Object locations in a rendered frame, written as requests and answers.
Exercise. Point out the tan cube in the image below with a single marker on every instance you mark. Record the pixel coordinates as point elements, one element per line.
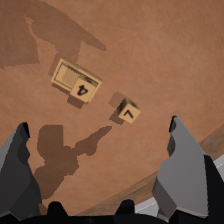
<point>83,88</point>
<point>128,111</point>

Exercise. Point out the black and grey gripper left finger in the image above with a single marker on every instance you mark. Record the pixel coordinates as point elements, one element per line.
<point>19,190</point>

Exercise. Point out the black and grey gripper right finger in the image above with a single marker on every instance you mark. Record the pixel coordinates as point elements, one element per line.
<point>188,188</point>

